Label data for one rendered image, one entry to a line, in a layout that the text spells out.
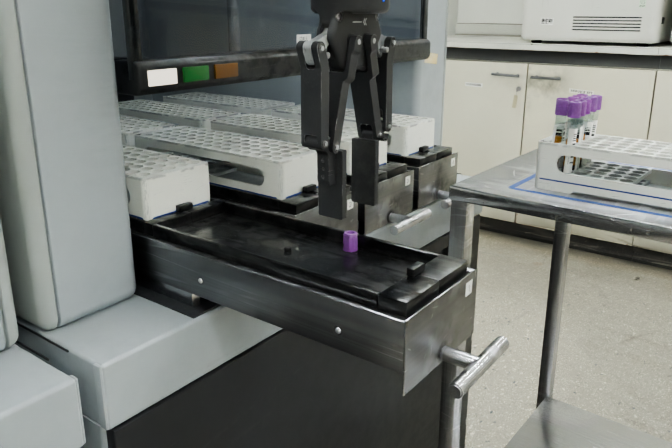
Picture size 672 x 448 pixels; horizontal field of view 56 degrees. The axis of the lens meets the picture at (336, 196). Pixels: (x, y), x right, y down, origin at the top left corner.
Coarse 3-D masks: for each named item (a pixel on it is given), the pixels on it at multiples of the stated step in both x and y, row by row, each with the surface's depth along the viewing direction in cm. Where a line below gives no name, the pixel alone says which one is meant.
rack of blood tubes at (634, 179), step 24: (552, 144) 82; (576, 144) 81; (600, 144) 81; (624, 144) 82; (648, 144) 81; (552, 168) 82; (600, 168) 84; (624, 168) 84; (648, 168) 84; (576, 192) 81; (600, 192) 79; (648, 192) 76
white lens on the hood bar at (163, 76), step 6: (150, 72) 64; (156, 72) 65; (162, 72) 66; (168, 72) 66; (174, 72) 67; (150, 78) 65; (156, 78) 65; (162, 78) 66; (168, 78) 66; (174, 78) 67; (150, 84) 65; (156, 84) 65; (162, 84) 66
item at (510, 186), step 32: (512, 160) 99; (480, 192) 83; (512, 192) 82; (544, 192) 82; (576, 224) 76; (608, 224) 73; (640, 224) 71; (544, 352) 129; (448, 384) 93; (544, 384) 131; (448, 416) 95; (544, 416) 125; (576, 416) 125
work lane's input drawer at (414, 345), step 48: (144, 240) 71; (192, 240) 67; (240, 240) 70; (288, 240) 70; (336, 240) 70; (384, 240) 66; (192, 288) 67; (240, 288) 63; (288, 288) 59; (336, 288) 56; (384, 288) 58; (432, 288) 56; (336, 336) 56; (384, 336) 53; (432, 336) 56
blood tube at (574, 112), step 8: (576, 104) 79; (568, 112) 80; (576, 112) 79; (568, 120) 80; (576, 120) 80; (568, 128) 80; (576, 128) 80; (568, 136) 80; (576, 136) 81; (568, 144) 81; (568, 160) 81; (568, 168) 82
